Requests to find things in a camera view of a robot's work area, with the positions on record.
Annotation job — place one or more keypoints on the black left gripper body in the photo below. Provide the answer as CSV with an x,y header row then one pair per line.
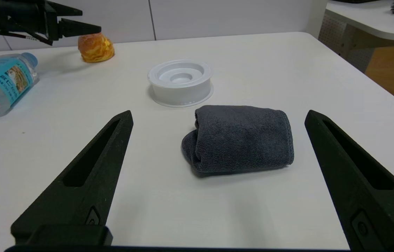
x,y
18,17

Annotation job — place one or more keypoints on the white side table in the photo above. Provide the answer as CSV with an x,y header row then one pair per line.
x,y
368,17

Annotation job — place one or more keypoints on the white round plastic container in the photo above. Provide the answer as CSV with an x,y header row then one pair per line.
x,y
179,87

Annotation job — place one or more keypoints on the cream puff pastry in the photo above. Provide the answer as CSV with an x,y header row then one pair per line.
x,y
95,49

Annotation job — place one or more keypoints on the clear water bottle blue label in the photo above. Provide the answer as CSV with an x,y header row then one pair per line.
x,y
2,84

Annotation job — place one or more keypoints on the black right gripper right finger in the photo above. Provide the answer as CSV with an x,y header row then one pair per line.
x,y
364,182

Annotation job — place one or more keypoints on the dark grey folded towel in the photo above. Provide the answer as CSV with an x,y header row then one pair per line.
x,y
242,140

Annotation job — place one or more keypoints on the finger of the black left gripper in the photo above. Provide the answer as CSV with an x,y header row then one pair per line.
x,y
78,28
65,10

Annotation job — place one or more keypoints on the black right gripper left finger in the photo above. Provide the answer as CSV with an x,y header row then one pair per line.
x,y
88,182

